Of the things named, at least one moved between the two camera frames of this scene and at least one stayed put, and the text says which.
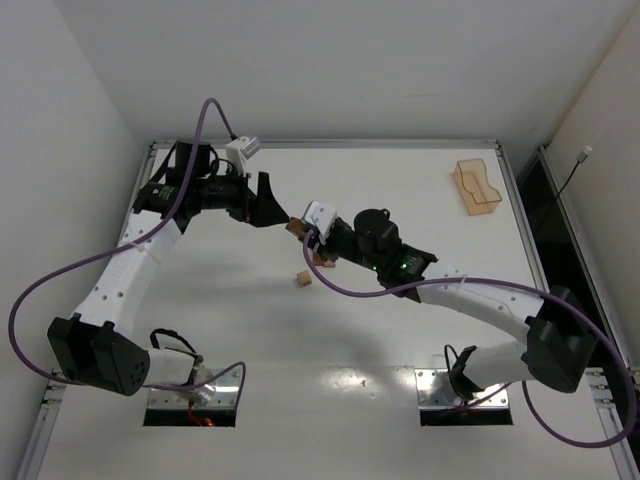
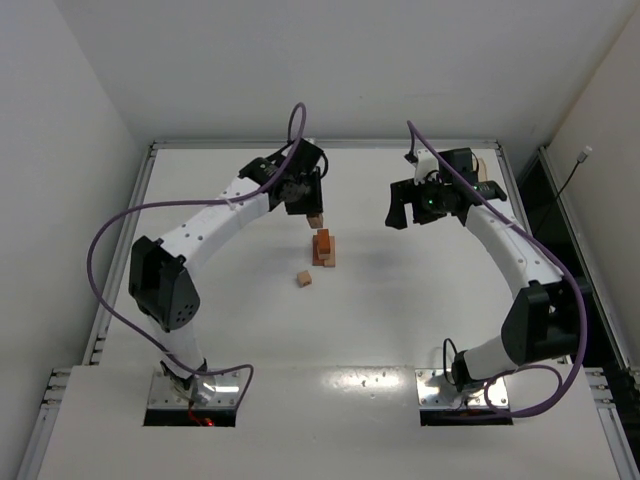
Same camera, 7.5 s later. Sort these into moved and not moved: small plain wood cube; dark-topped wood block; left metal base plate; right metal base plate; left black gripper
Moved: left black gripper; dark-topped wood block
Not moved: small plain wood cube; right metal base plate; left metal base plate
